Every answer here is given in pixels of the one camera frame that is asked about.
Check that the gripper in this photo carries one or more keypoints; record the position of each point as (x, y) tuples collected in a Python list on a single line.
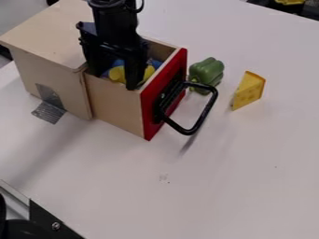
[(116, 29)]

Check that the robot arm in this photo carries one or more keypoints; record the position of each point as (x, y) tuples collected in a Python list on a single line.
[(114, 4)]

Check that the yellow toy banana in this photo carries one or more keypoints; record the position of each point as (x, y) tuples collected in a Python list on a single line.
[(117, 74)]

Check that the red-fronted wooden drawer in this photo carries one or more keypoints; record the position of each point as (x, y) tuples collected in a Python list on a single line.
[(124, 105)]

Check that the blue toy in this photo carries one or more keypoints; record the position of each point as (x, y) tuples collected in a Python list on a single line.
[(119, 63)]

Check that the wooden cabinet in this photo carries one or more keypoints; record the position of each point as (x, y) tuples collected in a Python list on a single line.
[(50, 40)]

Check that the green toy pepper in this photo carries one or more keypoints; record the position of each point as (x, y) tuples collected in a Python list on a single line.
[(206, 74)]

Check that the yellow toy cheese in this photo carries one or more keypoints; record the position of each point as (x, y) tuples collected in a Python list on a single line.
[(248, 90)]

